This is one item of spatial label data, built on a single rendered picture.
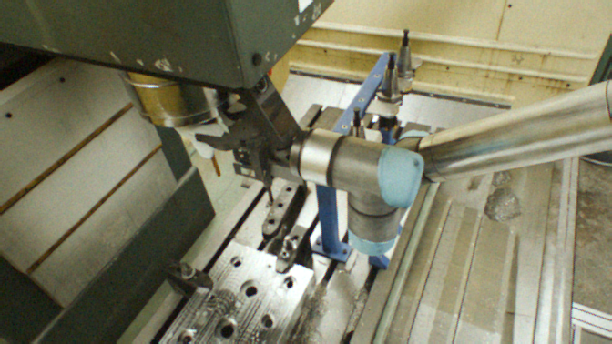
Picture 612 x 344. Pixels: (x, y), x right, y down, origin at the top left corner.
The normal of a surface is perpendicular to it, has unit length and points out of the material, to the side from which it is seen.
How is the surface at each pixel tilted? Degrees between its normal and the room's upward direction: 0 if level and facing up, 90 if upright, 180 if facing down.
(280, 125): 62
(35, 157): 90
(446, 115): 24
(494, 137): 57
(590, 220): 0
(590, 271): 0
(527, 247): 17
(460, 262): 8
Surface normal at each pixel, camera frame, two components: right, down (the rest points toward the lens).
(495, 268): -0.04, -0.79
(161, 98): -0.07, 0.70
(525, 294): -0.36, -0.75
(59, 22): -0.44, 0.66
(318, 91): -0.27, -0.37
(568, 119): -0.80, 0.01
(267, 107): 0.72, -0.09
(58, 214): 0.89, 0.25
